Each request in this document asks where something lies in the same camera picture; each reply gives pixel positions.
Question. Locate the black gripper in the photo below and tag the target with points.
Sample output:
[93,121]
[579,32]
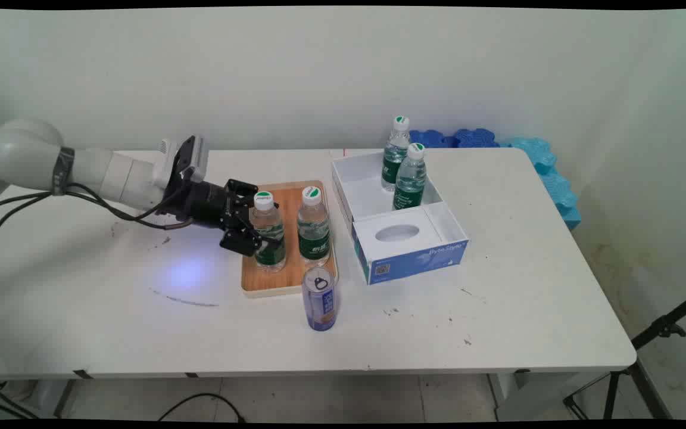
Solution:
[203,204]

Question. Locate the clear water bottle green label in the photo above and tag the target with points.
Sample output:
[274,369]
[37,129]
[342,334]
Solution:
[392,161]
[313,232]
[268,238]
[410,182]

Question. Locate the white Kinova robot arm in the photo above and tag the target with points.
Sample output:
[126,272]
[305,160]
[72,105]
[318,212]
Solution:
[27,156]

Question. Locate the wooden tray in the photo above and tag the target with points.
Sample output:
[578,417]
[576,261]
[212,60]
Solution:
[292,277]

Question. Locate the blue drink can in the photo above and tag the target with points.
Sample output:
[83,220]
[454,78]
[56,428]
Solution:
[320,307]

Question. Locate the white and blue cardboard box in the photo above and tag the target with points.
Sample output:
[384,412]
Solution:
[414,259]

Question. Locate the dark blue foam piece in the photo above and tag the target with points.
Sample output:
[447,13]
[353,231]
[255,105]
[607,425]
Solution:
[475,138]
[431,139]

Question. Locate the light blue foam piece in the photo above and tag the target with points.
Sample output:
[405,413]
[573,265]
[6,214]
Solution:
[551,179]

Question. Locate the black tripod stand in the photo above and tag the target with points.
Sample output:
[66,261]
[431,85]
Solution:
[664,326]

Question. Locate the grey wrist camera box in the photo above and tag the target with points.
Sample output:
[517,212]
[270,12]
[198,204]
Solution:
[191,158]

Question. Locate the grey table leg frame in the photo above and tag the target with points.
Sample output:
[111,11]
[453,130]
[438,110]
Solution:
[533,396]

